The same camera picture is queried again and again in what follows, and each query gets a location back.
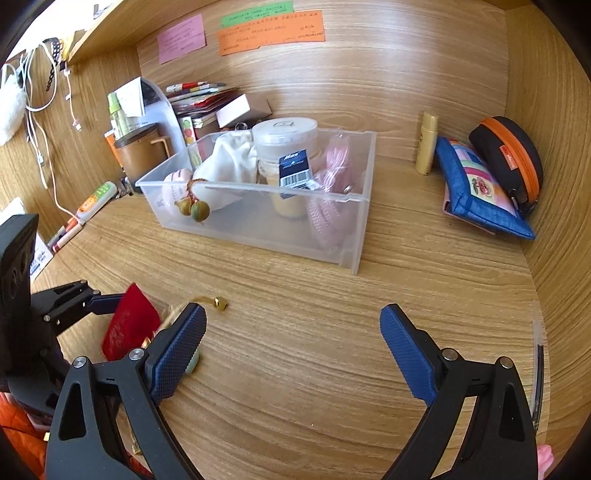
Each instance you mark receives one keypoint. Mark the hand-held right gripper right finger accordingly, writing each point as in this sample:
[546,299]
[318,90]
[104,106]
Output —
[411,355]

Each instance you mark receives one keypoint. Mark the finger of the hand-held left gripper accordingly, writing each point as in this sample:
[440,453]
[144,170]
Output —
[108,303]
[69,290]

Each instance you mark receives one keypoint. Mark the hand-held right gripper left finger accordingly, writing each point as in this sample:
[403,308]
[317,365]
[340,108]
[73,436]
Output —
[178,350]

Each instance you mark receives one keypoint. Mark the red pouch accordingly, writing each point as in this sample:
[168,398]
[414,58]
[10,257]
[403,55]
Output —
[129,327]

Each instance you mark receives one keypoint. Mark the pink round compact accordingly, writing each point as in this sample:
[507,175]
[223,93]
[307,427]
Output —
[178,177]

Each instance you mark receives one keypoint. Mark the clear plastic bin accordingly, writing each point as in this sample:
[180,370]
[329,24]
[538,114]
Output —
[258,230]

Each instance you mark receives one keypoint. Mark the small blue box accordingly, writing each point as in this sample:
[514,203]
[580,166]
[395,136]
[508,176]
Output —
[295,170]

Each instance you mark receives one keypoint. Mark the yellow jar with clear lid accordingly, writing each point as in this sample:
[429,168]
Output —
[284,138]

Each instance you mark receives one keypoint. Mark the wooden desktop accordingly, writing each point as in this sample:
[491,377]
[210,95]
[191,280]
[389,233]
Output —
[300,369]

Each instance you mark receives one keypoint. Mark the white printed paper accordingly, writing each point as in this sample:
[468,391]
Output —
[41,256]

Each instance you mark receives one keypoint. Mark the bundle of marker pens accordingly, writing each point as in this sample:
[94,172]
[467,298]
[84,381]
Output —
[67,235]

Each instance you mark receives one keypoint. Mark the orange green cartoon tube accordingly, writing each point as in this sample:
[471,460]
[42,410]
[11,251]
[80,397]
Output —
[94,201]

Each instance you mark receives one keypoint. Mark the orange clothing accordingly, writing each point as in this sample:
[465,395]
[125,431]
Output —
[18,415]

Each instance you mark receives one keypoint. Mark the brown mug with lid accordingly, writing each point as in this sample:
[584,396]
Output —
[138,157]

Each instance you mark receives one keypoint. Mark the white fluffy item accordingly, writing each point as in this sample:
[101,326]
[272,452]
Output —
[9,110]

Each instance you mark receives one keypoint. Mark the blue zip pouch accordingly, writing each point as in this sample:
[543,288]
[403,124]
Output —
[455,184]

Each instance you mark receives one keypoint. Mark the green spray bottle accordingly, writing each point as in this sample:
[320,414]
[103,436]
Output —
[116,115]

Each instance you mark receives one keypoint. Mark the colourful dotted card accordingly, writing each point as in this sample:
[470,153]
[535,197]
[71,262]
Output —
[189,138]

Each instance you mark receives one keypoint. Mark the grey white desk organizer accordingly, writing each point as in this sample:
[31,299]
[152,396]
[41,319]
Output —
[159,108]

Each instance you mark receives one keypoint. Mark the white folded paper card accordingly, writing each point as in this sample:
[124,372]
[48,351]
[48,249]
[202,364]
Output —
[131,97]

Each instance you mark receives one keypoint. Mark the gold tube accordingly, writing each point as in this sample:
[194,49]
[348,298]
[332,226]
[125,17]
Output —
[425,147]

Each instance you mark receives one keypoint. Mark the stack of red booklets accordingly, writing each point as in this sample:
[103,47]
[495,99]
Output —
[203,99]

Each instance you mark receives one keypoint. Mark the black case with orange zip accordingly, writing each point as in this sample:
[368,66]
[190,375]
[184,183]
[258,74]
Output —
[489,138]

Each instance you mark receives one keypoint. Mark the pink white cardboard box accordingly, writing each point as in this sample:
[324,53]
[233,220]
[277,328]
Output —
[235,108]

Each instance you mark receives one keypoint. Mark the wooden shelf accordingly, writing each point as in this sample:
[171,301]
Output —
[101,32]

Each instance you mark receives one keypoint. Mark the pink sticky note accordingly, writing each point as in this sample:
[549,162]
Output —
[182,39]

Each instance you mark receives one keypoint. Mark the orange sticky note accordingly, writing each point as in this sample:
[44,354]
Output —
[272,34]

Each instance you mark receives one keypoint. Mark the green sticky note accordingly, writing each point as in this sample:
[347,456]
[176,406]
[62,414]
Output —
[258,13]

